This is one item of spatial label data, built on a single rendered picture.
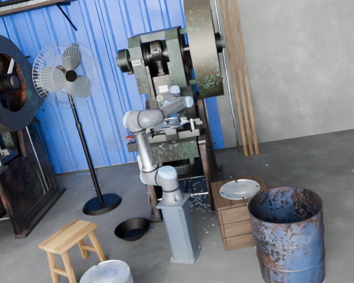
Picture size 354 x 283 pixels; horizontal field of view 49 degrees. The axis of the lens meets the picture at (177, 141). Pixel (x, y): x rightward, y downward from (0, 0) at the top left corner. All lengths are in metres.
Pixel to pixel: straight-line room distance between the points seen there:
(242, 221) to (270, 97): 2.04
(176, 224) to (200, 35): 1.29
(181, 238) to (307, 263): 0.84
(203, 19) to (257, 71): 1.72
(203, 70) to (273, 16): 1.71
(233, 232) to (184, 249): 0.36
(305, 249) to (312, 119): 2.51
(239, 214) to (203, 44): 1.18
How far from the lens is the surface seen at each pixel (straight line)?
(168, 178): 2.51
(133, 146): 3.12
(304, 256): 2.32
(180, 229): 2.65
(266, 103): 4.44
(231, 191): 2.81
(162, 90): 3.13
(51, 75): 3.33
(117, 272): 2.36
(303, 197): 2.51
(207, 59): 2.73
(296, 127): 4.58
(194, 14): 2.79
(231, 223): 2.71
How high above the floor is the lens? 1.65
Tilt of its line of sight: 19 degrees down
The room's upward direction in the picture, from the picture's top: 12 degrees counter-clockwise
